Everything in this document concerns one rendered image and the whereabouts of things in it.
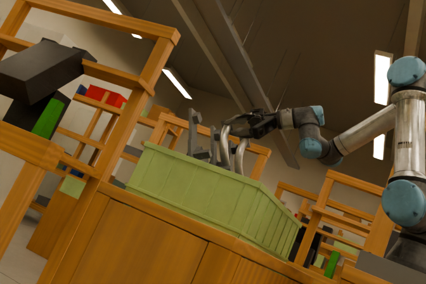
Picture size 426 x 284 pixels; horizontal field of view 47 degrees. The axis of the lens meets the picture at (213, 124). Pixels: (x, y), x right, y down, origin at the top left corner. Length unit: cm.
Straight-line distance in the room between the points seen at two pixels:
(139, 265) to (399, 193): 75
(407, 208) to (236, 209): 47
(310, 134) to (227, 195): 46
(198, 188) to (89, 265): 39
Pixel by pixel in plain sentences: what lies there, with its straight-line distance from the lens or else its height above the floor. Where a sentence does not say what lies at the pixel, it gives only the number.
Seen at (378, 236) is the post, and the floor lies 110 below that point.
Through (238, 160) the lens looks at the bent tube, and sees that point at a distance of 189.
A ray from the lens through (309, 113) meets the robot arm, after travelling 177.
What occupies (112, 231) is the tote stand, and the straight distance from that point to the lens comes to 149.
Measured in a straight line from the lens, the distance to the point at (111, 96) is 762.
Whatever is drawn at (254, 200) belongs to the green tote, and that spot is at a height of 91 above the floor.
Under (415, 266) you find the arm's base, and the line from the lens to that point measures 155.
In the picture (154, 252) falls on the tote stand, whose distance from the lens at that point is 139.
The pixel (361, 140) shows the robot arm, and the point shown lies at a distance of 180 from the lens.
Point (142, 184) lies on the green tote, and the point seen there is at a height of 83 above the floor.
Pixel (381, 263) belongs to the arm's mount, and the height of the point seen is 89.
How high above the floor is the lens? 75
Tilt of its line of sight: 13 degrees up
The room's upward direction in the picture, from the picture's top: 24 degrees clockwise
